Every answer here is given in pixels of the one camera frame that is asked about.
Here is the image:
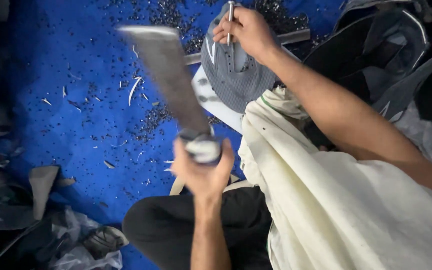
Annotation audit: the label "heap of dark shoe uppers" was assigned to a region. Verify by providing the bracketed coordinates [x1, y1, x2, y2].
[303, 0, 432, 130]

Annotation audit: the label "person's black trousers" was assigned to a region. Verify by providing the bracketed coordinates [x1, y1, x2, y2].
[122, 186, 274, 270]

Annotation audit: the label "clear plastic bag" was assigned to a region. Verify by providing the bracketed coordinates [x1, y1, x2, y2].
[49, 206, 124, 270]

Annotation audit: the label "scatter of black punched bits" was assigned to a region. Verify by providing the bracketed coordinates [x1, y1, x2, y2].
[38, 0, 310, 188]

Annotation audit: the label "grey metal mallet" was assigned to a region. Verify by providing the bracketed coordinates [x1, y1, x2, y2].
[116, 25, 223, 164]

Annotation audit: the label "person's left hand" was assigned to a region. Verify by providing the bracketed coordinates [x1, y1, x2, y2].
[170, 137, 235, 202]

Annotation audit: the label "silver metal punch tool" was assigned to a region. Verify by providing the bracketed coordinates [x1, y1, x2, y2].
[226, 0, 236, 47]

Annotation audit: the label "grey leather scrap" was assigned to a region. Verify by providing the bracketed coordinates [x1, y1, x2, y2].
[28, 165, 60, 221]

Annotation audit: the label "cream cloth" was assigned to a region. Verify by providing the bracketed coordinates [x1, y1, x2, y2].
[238, 87, 432, 270]

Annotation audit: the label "grey mesh shoe upper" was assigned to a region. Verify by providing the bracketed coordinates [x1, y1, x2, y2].
[200, 3, 282, 115]

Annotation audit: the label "person's right hand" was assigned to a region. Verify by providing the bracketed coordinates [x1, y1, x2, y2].
[212, 6, 281, 65]

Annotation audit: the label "white work board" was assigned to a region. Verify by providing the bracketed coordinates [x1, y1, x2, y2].
[191, 65, 247, 134]

